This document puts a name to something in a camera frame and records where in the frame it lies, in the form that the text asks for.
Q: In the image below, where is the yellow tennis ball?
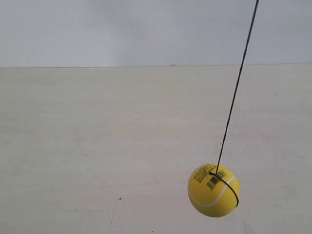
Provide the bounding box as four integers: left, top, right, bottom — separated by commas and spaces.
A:
187, 164, 240, 218

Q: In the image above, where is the black hanging string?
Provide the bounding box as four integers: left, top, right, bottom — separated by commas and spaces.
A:
208, 0, 260, 208

